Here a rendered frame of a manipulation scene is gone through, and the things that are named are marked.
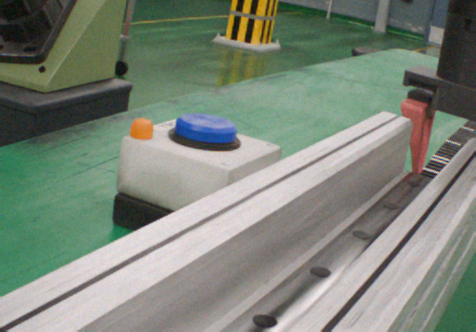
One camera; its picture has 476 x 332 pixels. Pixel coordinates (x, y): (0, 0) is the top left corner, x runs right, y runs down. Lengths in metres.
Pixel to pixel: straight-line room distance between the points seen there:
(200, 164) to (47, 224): 0.11
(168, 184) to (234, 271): 0.17
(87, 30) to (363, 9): 11.10
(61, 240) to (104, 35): 0.48
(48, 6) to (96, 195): 0.36
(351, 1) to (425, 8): 1.19
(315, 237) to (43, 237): 0.17
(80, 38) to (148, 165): 0.42
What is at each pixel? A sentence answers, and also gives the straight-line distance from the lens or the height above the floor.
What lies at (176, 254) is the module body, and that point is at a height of 0.86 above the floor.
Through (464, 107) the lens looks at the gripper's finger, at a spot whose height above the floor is 0.88.
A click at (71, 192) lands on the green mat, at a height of 0.78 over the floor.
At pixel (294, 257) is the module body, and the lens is 0.38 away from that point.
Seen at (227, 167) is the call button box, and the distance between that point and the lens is 0.45.
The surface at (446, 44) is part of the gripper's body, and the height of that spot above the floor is 0.92.
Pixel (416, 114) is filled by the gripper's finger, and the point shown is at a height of 0.86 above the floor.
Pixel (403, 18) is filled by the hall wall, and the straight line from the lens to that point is 11.77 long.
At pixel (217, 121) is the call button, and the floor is 0.85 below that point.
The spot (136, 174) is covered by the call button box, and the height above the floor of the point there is 0.82.
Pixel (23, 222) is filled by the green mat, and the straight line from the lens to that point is 0.49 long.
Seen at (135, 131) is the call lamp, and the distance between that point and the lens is 0.48.
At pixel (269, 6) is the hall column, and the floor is 0.42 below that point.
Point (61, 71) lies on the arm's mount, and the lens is 0.86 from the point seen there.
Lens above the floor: 0.97
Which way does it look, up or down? 18 degrees down
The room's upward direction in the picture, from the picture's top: 11 degrees clockwise
